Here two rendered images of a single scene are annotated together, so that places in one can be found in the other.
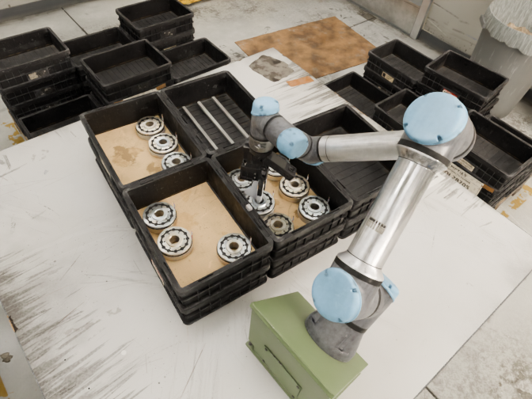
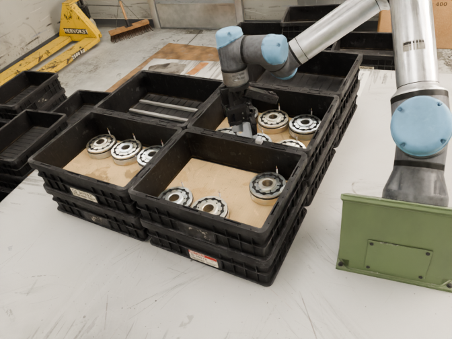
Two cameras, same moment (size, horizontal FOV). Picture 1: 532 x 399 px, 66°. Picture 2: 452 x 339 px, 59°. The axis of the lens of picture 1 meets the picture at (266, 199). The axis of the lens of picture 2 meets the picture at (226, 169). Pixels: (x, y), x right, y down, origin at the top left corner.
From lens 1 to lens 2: 51 cm
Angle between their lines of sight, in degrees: 16
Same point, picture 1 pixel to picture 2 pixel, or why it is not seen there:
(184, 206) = (189, 184)
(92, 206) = (85, 248)
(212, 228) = (231, 185)
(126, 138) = (84, 167)
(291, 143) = (278, 44)
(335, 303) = (429, 128)
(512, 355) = not seen: outside the picture
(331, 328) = (419, 180)
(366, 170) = (317, 84)
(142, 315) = (218, 306)
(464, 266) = not seen: hidden behind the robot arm
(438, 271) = not seen: hidden behind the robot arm
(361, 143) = (331, 21)
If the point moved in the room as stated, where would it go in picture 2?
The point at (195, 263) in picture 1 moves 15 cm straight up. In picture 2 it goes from (242, 218) to (235, 177)
